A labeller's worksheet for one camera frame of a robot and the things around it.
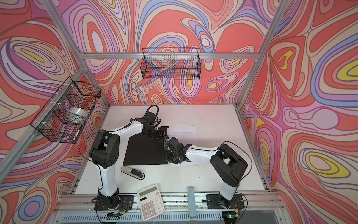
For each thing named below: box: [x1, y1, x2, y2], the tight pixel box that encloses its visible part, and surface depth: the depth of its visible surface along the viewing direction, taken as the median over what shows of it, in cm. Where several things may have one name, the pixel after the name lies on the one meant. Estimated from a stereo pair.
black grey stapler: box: [120, 166, 145, 181], surface depth 82 cm
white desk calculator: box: [137, 183, 166, 222], surface depth 73 cm
